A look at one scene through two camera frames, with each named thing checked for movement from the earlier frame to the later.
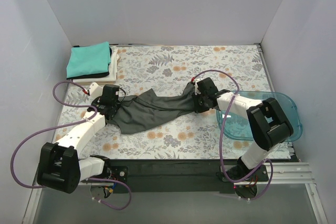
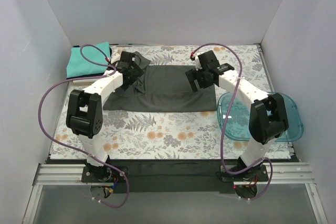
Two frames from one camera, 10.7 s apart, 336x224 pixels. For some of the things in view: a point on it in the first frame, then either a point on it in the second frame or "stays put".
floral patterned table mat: x=149 y=72 stays put
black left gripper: x=111 y=109 -> x=134 y=74
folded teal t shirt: x=88 y=60 stays put
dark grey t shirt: x=135 y=113 -> x=162 y=88
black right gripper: x=197 y=100 -> x=197 y=77
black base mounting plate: x=179 y=177 stays put
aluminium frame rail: x=281 y=173 stays put
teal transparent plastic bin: x=239 y=127 stays put
